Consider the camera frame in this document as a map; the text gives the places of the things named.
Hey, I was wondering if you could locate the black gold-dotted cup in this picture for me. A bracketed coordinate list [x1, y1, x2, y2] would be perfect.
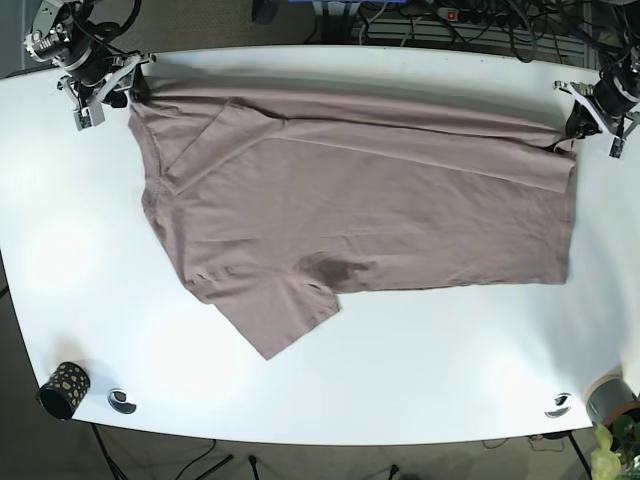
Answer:
[36, 362, 91, 421]

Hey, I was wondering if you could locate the dusty pink garment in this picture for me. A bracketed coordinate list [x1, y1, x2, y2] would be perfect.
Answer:
[129, 78, 577, 359]

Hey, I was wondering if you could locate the green potted plant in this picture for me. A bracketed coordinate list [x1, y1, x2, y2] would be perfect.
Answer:
[590, 414, 639, 480]

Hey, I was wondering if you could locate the silver table grommet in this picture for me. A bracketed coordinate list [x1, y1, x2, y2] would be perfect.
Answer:
[544, 392, 573, 420]
[107, 389, 137, 415]

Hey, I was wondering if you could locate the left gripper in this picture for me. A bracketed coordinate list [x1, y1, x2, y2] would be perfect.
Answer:
[554, 74, 639, 159]

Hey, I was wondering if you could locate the left silver table grommet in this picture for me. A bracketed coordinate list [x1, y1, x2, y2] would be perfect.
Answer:
[107, 389, 137, 415]

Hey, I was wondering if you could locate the grey flower pot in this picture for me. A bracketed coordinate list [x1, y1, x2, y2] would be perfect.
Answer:
[584, 375, 639, 427]

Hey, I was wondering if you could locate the right silver table grommet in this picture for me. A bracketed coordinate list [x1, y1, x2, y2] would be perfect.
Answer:
[544, 392, 573, 420]

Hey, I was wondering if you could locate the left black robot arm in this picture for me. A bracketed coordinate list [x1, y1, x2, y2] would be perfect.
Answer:
[506, 1, 639, 159]

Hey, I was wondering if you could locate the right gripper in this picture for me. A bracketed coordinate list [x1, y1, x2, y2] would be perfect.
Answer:
[58, 53, 157, 131]

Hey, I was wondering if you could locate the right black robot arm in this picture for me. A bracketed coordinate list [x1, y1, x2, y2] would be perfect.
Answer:
[24, 1, 155, 131]

